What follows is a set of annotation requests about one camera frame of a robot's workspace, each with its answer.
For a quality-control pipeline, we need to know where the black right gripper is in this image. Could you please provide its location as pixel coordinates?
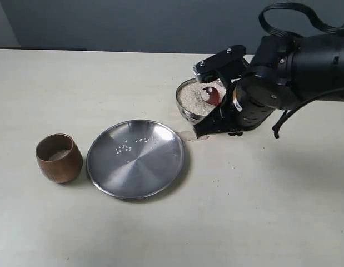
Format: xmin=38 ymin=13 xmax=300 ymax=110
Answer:
xmin=193 ymin=80 xmax=244 ymax=138

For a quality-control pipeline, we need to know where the red wooden spoon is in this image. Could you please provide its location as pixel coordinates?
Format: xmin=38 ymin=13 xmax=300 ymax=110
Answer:
xmin=200 ymin=86 xmax=221 ymax=106

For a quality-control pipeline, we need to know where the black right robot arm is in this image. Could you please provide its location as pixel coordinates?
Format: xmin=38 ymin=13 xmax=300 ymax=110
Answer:
xmin=193 ymin=29 xmax=344 ymax=137

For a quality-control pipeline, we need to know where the steel bowl of rice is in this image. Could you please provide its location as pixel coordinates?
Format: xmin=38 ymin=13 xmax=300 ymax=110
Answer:
xmin=176 ymin=78 xmax=225 ymax=124

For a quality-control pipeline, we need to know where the brown wooden cup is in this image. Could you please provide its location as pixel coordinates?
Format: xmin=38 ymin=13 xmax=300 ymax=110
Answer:
xmin=36 ymin=133 xmax=83 ymax=184

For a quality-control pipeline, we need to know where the round steel plate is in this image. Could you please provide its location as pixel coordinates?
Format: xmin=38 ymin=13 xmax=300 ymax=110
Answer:
xmin=86 ymin=120 xmax=186 ymax=200

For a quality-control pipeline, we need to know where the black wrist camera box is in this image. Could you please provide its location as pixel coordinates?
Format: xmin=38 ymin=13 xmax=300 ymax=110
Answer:
xmin=193 ymin=44 xmax=248 ymax=83

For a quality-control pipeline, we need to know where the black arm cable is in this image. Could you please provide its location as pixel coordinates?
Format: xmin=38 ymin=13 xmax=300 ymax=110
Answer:
xmin=257 ymin=2 xmax=344 ymax=140

